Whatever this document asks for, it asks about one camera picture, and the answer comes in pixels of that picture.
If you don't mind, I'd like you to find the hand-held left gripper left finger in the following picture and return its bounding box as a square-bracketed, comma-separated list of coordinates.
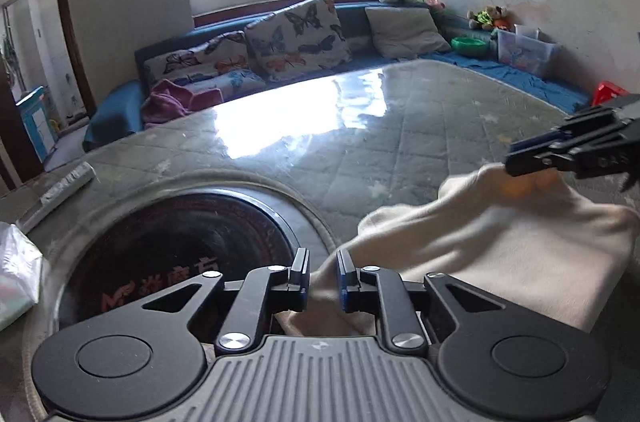
[119, 248, 311, 356]

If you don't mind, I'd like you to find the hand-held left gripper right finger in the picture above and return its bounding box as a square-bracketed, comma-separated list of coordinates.
[336, 249, 517, 356]

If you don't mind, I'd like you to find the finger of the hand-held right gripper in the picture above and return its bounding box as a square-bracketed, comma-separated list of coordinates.
[507, 108, 620, 154]
[504, 137, 632, 181]

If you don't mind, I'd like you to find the cream garment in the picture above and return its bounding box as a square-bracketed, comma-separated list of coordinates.
[274, 165, 640, 338]

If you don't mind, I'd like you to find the red plastic stool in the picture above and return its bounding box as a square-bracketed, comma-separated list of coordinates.
[591, 81, 630, 107]

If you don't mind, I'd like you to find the clear plastic storage box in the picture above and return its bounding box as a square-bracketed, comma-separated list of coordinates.
[495, 24, 561, 78]

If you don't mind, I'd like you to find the green plastic bowl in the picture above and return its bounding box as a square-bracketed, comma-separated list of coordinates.
[451, 36, 490, 57]

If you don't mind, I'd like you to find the round black induction cooktop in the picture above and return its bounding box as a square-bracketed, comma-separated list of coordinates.
[55, 187, 301, 329]

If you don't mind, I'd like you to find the grey pillow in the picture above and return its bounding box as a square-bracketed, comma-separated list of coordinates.
[364, 6, 452, 60]

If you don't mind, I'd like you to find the pink cloth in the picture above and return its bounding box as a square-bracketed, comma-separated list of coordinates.
[141, 78, 224, 129]

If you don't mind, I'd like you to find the butterfly print cushion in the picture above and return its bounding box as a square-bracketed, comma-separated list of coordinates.
[142, 31, 266, 99]
[244, 0, 353, 83]

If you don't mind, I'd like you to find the blue sofa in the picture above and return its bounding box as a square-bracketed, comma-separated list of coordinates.
[82, 0, 596, 153]

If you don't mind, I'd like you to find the silver remote control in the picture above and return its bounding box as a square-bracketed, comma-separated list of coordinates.
[15, 161, 97, 233]

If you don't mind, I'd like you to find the pink white tissue pack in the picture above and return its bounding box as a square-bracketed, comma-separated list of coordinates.
[0, 221, 45, 332]

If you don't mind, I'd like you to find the blue small cabinet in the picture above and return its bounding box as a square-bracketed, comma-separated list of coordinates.
[15, 86, 59, 156]

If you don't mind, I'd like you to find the brown wooden door frame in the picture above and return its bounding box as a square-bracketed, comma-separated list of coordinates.
[50, 0, 99, 119]

